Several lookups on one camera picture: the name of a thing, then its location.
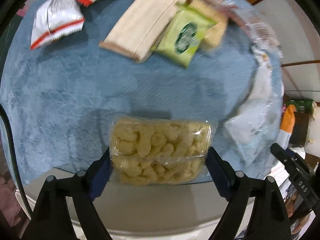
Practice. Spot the green bag on floor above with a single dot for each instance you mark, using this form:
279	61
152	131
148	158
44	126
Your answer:
303	106

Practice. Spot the orange white tube packet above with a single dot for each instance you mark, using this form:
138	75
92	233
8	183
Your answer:
286	126

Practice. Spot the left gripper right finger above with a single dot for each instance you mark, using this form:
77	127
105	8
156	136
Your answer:
268	219

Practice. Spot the clear bag yellow puffs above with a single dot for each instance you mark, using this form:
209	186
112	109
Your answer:
157	151

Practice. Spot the yellow cracker clear pack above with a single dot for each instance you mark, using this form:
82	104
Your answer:
218	23

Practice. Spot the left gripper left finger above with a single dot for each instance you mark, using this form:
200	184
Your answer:
63	202

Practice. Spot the beige soda cracker pack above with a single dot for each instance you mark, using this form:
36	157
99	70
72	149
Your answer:
139	27

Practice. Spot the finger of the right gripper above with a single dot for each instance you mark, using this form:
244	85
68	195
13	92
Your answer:
287	159

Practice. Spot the white plastic tray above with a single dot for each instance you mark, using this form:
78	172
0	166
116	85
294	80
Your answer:
160	211

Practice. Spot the clear bag brown cakes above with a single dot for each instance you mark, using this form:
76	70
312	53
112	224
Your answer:
258	31

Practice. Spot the large white blue bag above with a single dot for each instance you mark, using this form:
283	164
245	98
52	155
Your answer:
250	127

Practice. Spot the green pastry packet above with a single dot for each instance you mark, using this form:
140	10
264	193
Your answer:
183	35

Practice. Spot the blue table cloth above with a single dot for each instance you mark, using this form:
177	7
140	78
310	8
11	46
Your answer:
61	98

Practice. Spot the white red-striped snack bag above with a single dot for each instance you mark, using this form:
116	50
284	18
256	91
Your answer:
55	19

